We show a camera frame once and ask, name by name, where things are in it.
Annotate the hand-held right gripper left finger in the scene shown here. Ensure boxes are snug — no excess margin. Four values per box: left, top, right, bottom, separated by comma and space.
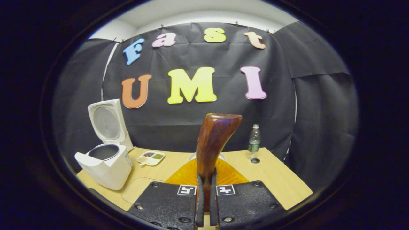
127, 159, 205, 230

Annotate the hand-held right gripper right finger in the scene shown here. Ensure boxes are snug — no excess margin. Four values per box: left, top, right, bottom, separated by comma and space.
209, 158, 286, 230

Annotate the white rice cooker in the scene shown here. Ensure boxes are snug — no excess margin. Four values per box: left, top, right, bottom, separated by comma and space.
74, 99, 135, 191

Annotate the brown wooden spoon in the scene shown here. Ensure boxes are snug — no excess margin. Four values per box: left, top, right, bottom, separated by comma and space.
196, 113, 243, 213

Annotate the white divided dish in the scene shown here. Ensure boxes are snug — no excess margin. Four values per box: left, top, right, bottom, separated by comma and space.
137, 151, 166, 167

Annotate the white round plate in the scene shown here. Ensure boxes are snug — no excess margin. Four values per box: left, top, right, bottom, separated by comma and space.
189, 152, 226, 162

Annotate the green label water bottle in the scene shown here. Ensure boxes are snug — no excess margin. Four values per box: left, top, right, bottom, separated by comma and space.
248, 124, 261, 153

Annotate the black backdrop cloth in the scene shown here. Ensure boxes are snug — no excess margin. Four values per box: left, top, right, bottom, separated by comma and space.
53, 22, 358, 192

